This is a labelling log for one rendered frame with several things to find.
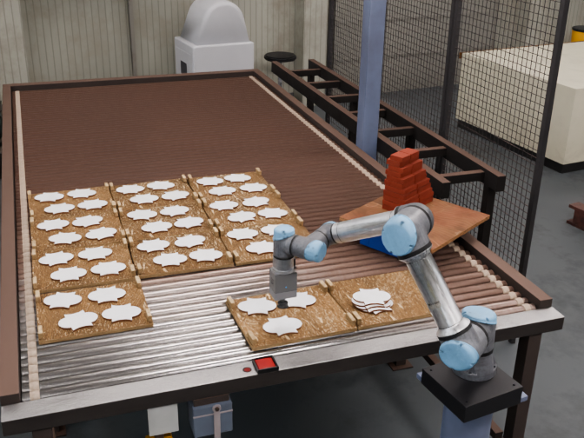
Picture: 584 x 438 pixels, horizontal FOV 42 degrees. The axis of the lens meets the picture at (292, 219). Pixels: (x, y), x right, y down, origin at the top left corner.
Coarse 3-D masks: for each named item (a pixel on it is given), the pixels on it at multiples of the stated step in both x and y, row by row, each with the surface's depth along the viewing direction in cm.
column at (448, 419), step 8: (416, 376) 271; (448, 416) 266; (456, 416) 263; (488, 416) 263; (448, 424) 267; (456, 424) 264; (464, 424) 262; (472, 424) 262; (480, 424) 262; (488, 424) 265; (448, 432) 268; (456, 432) 265; (464, 432) 263; (472, 432) 263; (480, 432) 264; (488, 432) 267
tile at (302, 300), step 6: (300, 294) 305; (306, 294) 305; (288, 300) 301; (294, 300) 301; (300, 300) 301; (306, 300) 301; (312, 300) 301; (294, 306) 297; (300, 306) 297; (306, 306) 298
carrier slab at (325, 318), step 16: (304, 288) 311; (320, 288) 312; (320, 304) 300; (336, 304) 300; (240, 320) 288; (256, 320) 288; (304, 320) 289; (320, 320) 289; (336, 320) 289; (256, 336) 278; (272, 336) 278; (288, 336) 278; (304, 336) 278; (320, 336) 280
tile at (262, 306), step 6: (252, 300) 300; (258, 300) 300; (264, 300) 300; (240, 306) 296; (246, 306) 296; (252, 306) 296; (258, 306) 296; (264, 306) 296; (270, 306) 296; (246, 312) 293; (252, 312) 292; (258, 312) 292; (264, 312) 292
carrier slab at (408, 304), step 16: (400, 272) 325; (336, 288) 312; (352, 288) 312; (368, 288) 312; (384, 288) 313; (400, 288) 313; (416, 288) 313; (352, 304) 300; (400, 304) 301; (416, 304) 301; (368, 320) 290; (384, 320) 290; (400, 320) 291
